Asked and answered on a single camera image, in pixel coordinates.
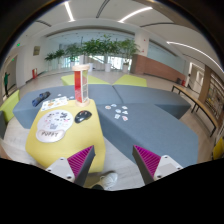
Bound wooden reception counter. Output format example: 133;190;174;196
130;54;185;82

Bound black computer mouse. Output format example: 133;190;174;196
74;110;92;123

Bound yellow ottoman seat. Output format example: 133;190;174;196
25;98;107;188

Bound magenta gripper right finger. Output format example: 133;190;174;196
132;145;182;184

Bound long wooden bench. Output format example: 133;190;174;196
171;84;218;136

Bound lime green seat left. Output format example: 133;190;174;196
0;90;20;122

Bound grey ottoman right front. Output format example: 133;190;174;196
97;103;198;167

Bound white round mouse pad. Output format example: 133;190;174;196
36;110;74;143

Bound grey ottoman right back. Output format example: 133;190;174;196
113;85;191;119

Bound grey ottoman left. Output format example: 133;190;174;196
13;84;122;129

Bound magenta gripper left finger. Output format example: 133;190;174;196
46;146;95;186

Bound potted green plant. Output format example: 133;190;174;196
118;39;139;73
45;52;55;70
82;34;119;72
65;43;81;67
55;49;65;68

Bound grey ottoman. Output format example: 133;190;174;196
113;85;191;119
13;84;122;129
97;103;198;167

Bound white sneaker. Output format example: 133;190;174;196
100;172;118;190

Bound person in green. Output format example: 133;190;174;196
4;72;10;97

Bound sticker sheet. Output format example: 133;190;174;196
41;96;68;111

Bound dark blue cloth item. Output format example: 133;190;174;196
32;91;50;107

